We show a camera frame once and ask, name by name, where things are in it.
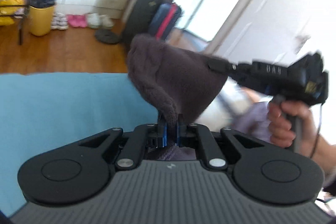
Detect dark purple knit sweater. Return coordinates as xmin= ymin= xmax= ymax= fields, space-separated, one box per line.
xmin=127 ymin=34 xmax=228 ymax=160

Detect person's right forearm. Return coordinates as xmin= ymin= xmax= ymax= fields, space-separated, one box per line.
xmin=309 ymin=134 xmax=336 ymax=196

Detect person's right hand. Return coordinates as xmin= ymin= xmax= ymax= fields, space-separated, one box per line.
xmin=268 ymin=101 xmax=321 ymax=158

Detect black weight plate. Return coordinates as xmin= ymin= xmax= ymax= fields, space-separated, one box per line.
xmin=94 ymin=29 xmax=121 ymax=45

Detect black suitcase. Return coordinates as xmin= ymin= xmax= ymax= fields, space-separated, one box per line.
xmin=121 ymin=0 xmax=173 ymax=45

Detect navy red suitcase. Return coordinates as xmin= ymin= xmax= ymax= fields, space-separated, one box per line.
xmin=148 ymin=2 xmax=182 ymax=40

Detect light blue bed sheet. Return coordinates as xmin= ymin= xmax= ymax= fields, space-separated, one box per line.
xmin=1 ymin=73 xmax=157 ymax=216

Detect pink slippers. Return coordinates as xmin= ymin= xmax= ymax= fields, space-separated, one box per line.
xmin=67 ymin=14 xmax=87 ymax=28

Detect white sneakers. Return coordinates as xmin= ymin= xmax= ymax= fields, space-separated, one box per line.
xmin=51 ymin=12 xmax=68 ymax=31

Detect yellow trash bin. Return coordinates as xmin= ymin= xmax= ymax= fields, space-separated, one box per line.
xmin=29 ymin=0 xmax=56 ymax=37

